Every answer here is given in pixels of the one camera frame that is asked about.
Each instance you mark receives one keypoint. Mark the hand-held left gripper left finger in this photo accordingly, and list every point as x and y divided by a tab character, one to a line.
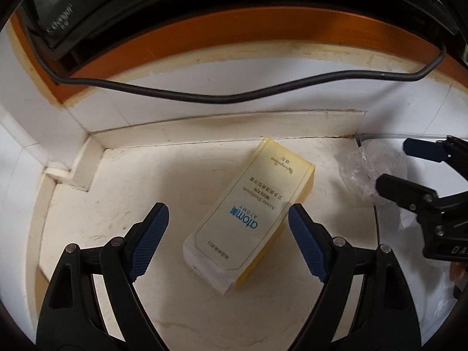
150	241

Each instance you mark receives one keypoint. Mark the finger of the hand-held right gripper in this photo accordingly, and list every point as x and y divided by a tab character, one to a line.
422	149
398	190

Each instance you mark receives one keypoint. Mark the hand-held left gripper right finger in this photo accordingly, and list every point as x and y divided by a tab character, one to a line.
307	243

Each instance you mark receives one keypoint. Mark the clear plastic wrap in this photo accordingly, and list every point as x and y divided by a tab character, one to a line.
365	168

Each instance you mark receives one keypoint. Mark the yellow toothpaste box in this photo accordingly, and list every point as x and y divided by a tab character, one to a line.
252	208

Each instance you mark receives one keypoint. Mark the person's right hand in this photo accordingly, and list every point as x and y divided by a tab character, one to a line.
456	271

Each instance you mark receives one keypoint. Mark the brown wooden window sill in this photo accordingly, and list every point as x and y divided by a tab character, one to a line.
256	33

